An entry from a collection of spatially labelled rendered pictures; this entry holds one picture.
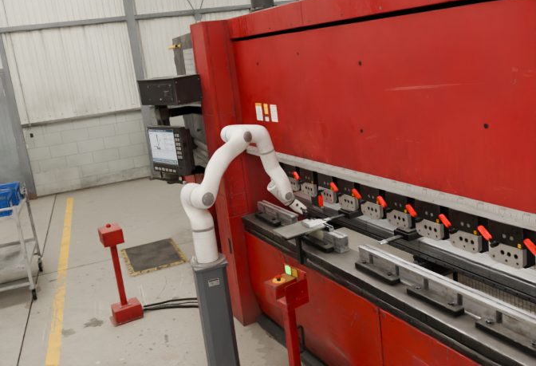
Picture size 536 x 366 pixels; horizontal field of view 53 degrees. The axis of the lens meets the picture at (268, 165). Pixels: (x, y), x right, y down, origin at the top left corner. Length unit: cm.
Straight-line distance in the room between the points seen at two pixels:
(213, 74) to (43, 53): 633
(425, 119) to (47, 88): 817
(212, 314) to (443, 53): 174
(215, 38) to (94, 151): 640
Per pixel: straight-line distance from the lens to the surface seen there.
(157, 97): 403
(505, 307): 238
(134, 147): 996
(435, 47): 225
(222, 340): 304
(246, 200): 399
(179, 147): 386
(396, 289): 270
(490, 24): 207
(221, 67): 381
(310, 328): 350
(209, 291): 290
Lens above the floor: 208
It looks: 12 degrees down
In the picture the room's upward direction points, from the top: 7 degrees counter-clockwise
